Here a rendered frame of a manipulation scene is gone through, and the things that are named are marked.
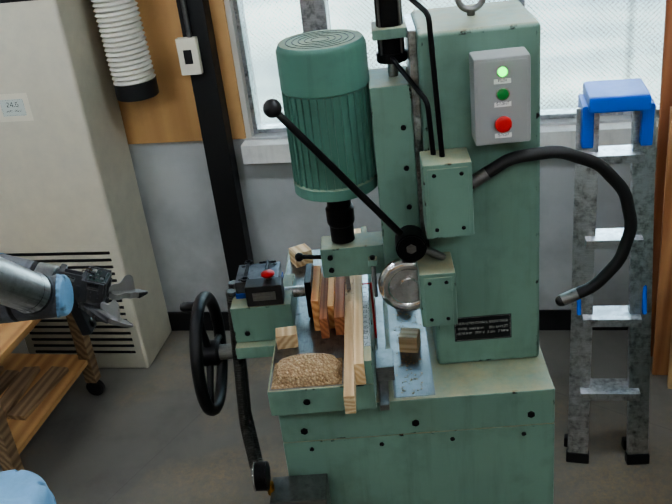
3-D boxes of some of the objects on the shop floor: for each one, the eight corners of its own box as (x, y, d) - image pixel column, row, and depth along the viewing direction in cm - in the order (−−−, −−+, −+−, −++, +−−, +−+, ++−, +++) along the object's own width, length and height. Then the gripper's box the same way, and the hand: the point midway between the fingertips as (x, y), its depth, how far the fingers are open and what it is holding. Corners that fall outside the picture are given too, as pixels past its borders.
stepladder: (562, 436, 275) (565, 81, 233) (641, 438, 271) (659, 76, 229) (566, 466, 260) (570, 92, 218) (651, 468, 256) (671, 87, 214)
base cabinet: (324, 529, 249) (293, 330, 216) (519, 516, 245) (517, 312, 213) (319, 663, 209) (280, 444, 176) (551, 650, 205) (555, 424, 173)
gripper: (43, 288, 180) (134, 308, 182) (71, 247, 197) (153, 265, 199) (40, 320, 184) (129, 339, 186) (67, 277, 201) (148, 295, 203)
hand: (141, 311), depth 194 cm, fingers open, 14 cm apart
